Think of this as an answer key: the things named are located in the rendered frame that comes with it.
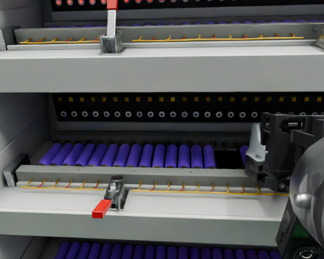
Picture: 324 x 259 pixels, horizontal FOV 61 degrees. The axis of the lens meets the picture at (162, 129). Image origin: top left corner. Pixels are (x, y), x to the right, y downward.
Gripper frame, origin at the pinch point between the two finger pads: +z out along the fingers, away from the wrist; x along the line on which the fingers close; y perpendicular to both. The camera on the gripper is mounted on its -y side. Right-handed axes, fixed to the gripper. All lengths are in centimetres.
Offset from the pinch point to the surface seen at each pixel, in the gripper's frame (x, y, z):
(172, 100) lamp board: 14.6, 8.2, 7.0
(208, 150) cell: 8.5, 0.2, 3.2
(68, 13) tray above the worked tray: 33.3, 23.7, 8.5
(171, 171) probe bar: 14.3, -1.7, -3.1
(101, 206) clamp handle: 21.8, -3.3, -12.5
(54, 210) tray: 29.5, -6.1, -7.9
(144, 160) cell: 18.6, -1.0, 0.0
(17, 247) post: 39.7, -15.8, -0.9
